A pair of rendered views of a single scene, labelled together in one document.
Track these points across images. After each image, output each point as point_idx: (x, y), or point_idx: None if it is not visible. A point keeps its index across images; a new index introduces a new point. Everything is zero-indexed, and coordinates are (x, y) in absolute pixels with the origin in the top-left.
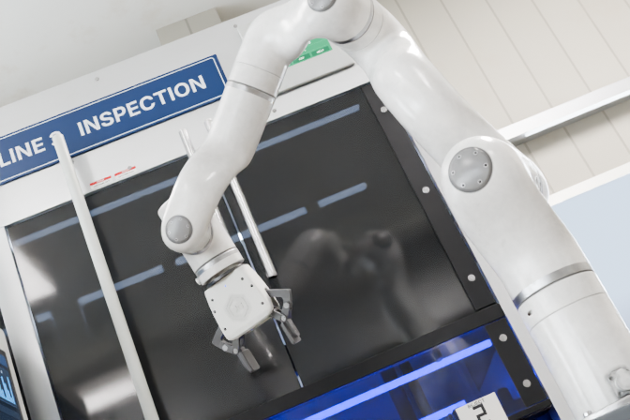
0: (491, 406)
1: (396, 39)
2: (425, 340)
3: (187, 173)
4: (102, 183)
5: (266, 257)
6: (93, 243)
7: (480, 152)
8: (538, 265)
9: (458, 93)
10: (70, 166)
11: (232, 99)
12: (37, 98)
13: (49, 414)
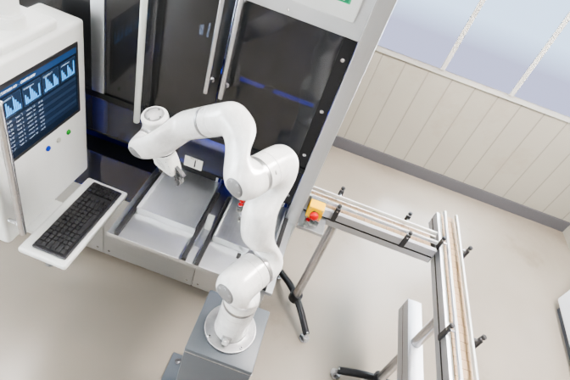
0: None
1: (276, 193)
2: None
3: (147, 142)
4: None
5: (221, 90)
6: (142, 17)
7: (231, 298)
8: (231, 310)
9: (270, 243)
10: None
11: (190, 128)
12: None
13: (99, 60)
